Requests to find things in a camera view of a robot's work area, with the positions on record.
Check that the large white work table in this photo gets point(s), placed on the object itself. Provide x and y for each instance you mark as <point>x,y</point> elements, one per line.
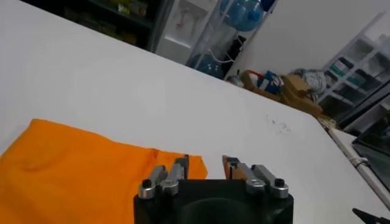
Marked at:
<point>152,91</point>

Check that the blue printed bag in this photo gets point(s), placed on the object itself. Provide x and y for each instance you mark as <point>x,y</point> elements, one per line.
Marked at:
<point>269,83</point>

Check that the white storage rack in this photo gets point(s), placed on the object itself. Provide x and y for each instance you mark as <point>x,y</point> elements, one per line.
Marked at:
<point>359,61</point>

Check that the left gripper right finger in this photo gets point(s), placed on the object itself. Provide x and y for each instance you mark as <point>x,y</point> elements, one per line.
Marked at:
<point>256,176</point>

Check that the white water dispenser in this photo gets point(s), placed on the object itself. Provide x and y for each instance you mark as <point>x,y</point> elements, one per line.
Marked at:
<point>182,30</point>

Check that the grey striped clothes pile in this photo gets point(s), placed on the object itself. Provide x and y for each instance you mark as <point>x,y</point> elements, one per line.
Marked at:
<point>315,80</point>

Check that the orange t-shirt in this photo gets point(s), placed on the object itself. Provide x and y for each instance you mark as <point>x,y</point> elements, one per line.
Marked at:
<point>61,170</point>

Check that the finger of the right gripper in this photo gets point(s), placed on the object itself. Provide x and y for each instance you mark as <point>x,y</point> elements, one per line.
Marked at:
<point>370,217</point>

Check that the grey plastic bag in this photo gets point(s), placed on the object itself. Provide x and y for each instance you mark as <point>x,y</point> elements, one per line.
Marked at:
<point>234,80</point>

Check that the black shelving unit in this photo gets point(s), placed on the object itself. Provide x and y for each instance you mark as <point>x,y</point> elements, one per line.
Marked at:
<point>91,15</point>

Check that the blue water jug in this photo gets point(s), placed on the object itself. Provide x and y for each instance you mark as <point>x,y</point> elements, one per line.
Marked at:
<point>240,15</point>
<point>207,65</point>

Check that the open brown cardboard box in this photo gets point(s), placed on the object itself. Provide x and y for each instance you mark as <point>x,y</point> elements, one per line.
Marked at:
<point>253,88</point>

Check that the white metal jug rack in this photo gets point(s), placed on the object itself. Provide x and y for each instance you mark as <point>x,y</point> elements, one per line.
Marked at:
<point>219,59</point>

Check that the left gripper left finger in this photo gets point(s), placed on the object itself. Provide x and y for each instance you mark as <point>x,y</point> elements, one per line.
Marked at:
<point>170,179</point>

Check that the large open-flap cardboard box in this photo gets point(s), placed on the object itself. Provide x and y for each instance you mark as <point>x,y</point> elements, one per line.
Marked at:
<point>301,103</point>

